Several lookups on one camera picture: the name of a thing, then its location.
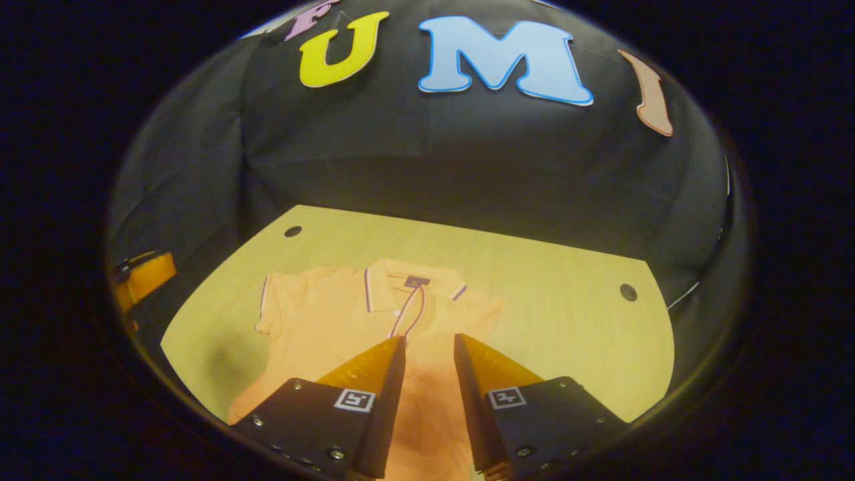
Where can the orange T-shirt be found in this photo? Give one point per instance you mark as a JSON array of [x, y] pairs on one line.
[[334, 321]]

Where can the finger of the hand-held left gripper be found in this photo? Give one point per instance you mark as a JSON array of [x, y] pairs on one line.
[[150, 275]]

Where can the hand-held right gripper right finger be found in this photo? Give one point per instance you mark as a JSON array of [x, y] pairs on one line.
[[471, 407]]

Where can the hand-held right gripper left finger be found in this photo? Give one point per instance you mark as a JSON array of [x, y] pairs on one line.
[[384, 414]]

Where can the black backdrop cloth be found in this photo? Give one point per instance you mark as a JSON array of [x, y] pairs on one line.
[[467, 153]]

